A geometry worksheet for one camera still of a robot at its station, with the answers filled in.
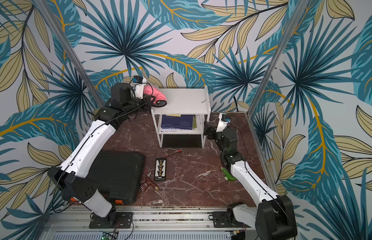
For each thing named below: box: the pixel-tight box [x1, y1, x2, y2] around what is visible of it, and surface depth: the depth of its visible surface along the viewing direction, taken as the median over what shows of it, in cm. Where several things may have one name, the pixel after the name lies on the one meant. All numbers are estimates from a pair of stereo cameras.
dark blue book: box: [161, 114, 194, 130], surface depth 90 cm
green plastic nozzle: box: [221, 167, 237, 181], surface depth 90 cm
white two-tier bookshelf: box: [151, 85, 211, 148], surface depth 80 cm
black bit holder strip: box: [154, 157, 167, 181], surface depth 90 cm
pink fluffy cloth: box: [143, 85, 167, 104], surface depth 71 cm
